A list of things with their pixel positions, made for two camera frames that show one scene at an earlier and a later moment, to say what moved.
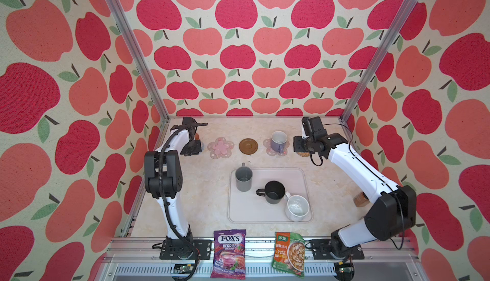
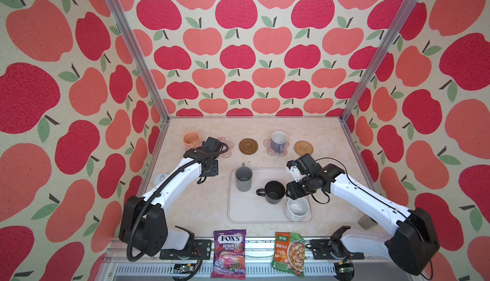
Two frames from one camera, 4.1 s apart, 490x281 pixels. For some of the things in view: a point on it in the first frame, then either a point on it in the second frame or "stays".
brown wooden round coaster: (248, 146) stays
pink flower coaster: (221, 147) stays
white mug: (298, 207) stays
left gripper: (196, 151) → (215, 170)
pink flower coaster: (267, 143) stays
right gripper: (297, 144) → (292, 192)
